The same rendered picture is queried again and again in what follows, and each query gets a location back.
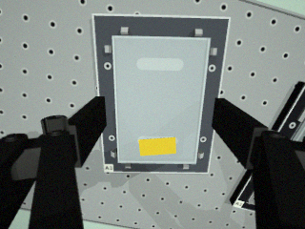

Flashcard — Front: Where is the white multi-well plate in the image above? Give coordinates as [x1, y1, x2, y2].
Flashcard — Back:
[290, 118, 305, 142]

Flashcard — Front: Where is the clear plastic plate lid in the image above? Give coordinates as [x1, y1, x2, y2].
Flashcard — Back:
[112, 35, 211, 164]

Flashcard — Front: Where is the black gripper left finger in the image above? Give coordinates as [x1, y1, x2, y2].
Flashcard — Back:
[0, 96, 107, 229]

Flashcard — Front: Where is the grey perforated base plate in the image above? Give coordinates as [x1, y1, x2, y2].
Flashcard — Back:
[0, 0, 305, 229]

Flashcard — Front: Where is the dark grey rectangular frame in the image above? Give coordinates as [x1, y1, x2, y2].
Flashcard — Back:
[91, 13, 231, 174]

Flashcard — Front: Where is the black rectangular frame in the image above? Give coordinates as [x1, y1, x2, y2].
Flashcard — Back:
[229, 81, 305, 212]

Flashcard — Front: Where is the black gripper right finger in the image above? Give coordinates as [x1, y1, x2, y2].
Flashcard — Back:
[212, 98, 305, 229]

